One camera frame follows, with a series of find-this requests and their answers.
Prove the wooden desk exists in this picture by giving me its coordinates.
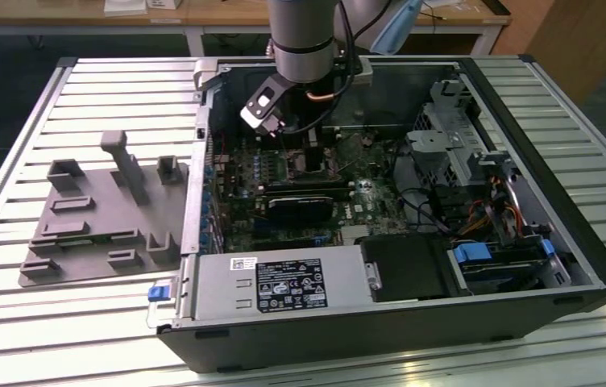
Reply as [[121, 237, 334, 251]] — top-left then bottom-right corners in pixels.
[[0, 0, 513, 56]]

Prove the metal drive cage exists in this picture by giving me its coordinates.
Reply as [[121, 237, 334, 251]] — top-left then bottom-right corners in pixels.
[[404, 79, 514, 187]]

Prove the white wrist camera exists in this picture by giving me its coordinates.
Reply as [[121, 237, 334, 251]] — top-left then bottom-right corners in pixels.
[[238, 73, 290, 131]]

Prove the white box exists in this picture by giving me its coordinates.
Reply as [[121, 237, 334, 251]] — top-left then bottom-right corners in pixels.
[[102, 0, 149, 18]]

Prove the CPU socket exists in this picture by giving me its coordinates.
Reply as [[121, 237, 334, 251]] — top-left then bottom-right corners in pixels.
[[285, 148, 342, 181]]

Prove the black PC case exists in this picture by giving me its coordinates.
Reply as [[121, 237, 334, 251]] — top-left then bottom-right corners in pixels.
[[154, 54, 606, 374]]

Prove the grey parts rack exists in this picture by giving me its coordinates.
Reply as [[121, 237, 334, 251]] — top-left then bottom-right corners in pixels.
[[17, 131, 192, 288]]

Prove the green motherboard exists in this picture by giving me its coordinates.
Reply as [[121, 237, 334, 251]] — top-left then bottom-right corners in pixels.
[[202, 124, 422, 255]]

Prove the wooden cabinet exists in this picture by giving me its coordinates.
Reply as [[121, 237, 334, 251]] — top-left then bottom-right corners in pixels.
[[489, 0, 606, 106]]

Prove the coloured wire bundle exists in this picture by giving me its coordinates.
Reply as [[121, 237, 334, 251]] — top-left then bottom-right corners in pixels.
[[461, 196, 528, 239]]

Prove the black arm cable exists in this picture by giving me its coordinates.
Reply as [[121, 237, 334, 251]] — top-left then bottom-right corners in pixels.
[[285, 0, 390, 135]]

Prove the silver power supply unit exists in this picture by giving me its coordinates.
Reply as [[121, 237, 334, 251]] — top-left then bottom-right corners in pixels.
[[172, 245, 377, 324]]

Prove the green RAM stick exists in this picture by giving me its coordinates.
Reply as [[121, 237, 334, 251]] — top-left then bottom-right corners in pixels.
[[53, 236, 117, 247]]

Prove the black graphics card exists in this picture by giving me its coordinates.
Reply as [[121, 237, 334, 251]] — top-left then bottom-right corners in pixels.
[[258, 193, 337, 227]]

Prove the small silver heat sink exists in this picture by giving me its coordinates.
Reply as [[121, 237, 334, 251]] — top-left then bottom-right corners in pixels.
[[341, 225, 372, 245]]

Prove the hard disk in blue carrier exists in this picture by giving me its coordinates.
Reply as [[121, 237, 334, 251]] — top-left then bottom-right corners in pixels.
[[448, 240, 548, 292]]

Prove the black drive box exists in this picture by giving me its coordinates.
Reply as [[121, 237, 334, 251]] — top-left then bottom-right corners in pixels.
[[358, 235, 470, 303]]

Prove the metal socket cover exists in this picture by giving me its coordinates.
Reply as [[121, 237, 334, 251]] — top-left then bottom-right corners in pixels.
[[333, 131, 376, 159]]

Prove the black wire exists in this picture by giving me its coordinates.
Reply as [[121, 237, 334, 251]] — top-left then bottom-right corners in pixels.
[[397, 187, 453, 235]]

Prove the metal locking lever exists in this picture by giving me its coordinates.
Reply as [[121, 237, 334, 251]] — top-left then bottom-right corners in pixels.
[[337, 155, 364, 175]]

